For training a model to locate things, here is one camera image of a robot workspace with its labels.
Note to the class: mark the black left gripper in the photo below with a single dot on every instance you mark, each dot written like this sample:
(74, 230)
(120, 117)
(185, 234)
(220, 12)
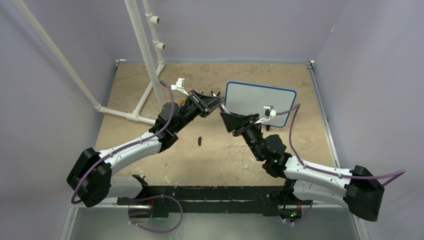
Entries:
(204, 104)

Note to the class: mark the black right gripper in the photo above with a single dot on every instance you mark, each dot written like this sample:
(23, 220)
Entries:
(240, 123)

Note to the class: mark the white marker pen black cap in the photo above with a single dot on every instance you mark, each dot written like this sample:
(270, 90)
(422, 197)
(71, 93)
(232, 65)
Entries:
(223, 108)

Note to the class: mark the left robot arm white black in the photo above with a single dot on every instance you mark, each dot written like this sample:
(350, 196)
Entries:
(91, 176)

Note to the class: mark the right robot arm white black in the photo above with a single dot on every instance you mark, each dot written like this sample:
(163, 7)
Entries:
(356, 189)

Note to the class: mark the blue framed whiteboard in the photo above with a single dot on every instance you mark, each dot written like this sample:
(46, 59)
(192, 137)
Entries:
(248, 99)

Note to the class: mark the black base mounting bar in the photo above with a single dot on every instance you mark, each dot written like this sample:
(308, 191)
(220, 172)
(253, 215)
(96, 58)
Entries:
(268, 201)

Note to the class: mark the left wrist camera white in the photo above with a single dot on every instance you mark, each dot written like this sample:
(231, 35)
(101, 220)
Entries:
(179, 87)

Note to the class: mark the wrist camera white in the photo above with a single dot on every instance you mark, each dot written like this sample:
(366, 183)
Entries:
(269, 114)
(179, 87)

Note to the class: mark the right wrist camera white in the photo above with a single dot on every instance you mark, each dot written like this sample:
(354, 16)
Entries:
(269, 114)

